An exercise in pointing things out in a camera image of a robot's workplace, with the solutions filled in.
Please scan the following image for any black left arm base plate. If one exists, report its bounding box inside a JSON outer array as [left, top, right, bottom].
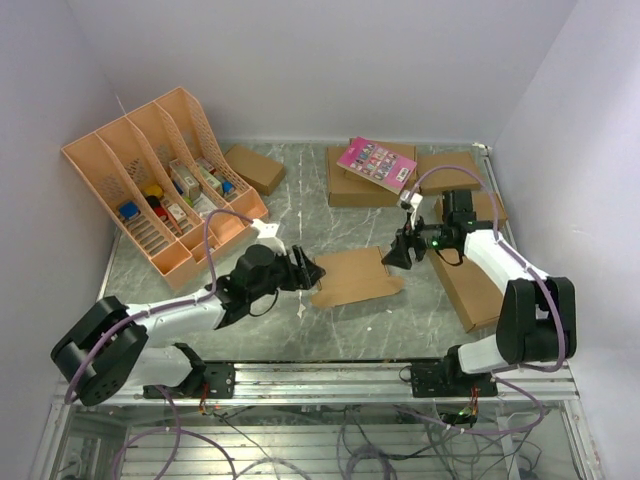
[[140, 359, 236, 400]]

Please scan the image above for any yellow toy block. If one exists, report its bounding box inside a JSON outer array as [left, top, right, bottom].
[[143, 184, 164, 198]]

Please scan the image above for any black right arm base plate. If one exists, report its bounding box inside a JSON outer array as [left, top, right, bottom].
[[409, 359, 498, 399]]

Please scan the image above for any large brown box under book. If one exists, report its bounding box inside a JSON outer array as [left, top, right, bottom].
[[326, 144, 399, 208]]

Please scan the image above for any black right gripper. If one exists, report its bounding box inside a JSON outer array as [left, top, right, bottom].
[[381, 212, 450, 269]]

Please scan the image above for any small printed carton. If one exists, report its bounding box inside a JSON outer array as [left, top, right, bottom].
[[169, 159, 201, 201]]

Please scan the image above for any brown box back right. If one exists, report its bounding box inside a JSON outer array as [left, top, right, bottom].
[[417, 151, 481, 196]]

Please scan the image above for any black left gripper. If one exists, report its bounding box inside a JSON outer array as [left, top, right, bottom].
[[248, 244, 325, 301]]

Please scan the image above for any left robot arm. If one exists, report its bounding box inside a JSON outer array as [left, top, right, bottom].
[[51, 245, 326, 406]]

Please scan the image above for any pink children's book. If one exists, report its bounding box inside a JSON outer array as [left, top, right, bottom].
[[336, 137, 417, 194]]

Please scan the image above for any small brown box right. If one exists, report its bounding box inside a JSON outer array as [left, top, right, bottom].
[[452, 190, 508, 230]]

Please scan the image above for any blue toy block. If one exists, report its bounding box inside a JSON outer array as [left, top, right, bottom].
[[117, 201, 140, 222]]

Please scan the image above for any peach plastic file organizer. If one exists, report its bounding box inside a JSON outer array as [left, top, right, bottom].
[[61, 87, 268, 290]]

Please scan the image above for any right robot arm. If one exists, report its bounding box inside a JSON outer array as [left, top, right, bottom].
[[382, 190, 577, 397]]

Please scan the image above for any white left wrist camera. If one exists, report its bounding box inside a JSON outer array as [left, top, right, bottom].
[[251, 219, 287, 255]]

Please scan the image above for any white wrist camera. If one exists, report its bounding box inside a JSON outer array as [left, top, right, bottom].
[[398, 190, 424, 235], [251, 219, 287, 255]]

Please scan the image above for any cardboard box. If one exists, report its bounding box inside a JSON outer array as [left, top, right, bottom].
[[311, 246, 405, 308]]

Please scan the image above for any aluminium mounting rail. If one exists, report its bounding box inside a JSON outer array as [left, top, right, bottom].
[[52, 359, 576, 405]]

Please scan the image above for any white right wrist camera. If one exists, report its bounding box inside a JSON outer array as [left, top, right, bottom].
[[398, 190, 424, 235]]

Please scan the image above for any big brown box front right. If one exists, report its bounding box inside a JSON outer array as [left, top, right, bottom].
[[427, 249, 503, 333]]

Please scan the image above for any small brown box by organizer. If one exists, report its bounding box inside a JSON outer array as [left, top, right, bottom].
[[224, 144, 286, 196]]

